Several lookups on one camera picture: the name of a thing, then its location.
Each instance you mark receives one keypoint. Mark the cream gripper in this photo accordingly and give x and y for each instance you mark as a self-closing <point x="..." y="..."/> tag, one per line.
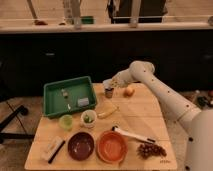
<point x="115" y="82"/>

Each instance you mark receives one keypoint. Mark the small grey towel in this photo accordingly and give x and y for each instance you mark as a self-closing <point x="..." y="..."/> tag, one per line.
<point x="107" y="84"/>

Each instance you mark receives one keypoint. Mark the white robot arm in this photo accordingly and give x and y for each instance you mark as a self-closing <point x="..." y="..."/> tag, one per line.
<point x="196" y="122"/>

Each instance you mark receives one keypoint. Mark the metal cup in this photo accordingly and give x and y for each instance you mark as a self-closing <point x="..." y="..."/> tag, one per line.
<point x="109" y="93"/>

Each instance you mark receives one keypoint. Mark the orange fruit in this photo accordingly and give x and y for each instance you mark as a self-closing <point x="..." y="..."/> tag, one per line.
<point x="128" y="91"/>

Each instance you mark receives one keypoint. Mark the yellow banana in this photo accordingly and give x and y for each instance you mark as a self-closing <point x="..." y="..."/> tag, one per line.
<point x="107" y="113"/>

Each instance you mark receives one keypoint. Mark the grey block in tray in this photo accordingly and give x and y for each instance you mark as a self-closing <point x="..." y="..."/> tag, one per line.
<point x="83" y="102"/>

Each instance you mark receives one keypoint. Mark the white cup with green item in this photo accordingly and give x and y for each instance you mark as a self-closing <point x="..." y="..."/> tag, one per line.
<point x="88" y="118"/>

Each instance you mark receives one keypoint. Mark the green plastic tray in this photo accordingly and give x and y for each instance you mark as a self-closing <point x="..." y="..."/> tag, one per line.
<point x="54" y="104"/>

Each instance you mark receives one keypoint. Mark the small items in tray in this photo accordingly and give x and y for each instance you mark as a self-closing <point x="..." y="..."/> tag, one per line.
<point x="65" y="95"/>

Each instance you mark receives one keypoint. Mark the light green cup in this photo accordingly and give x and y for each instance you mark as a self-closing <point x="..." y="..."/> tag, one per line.
<point x="65" y="122"/>

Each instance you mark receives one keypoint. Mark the orange bowl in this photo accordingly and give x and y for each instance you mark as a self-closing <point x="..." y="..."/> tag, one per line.
<point x="111" y="147"/>

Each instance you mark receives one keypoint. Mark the dark purple bowl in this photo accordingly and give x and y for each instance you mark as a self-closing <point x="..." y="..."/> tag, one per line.
<point x="80" y="146"/>

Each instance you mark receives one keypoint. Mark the bunch of brown grapes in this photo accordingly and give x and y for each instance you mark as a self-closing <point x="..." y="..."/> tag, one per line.
<point x="146" y="150"/>

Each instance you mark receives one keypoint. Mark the black chair base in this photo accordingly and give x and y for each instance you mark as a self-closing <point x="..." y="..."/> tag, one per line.
<point x="4" y="135"/>

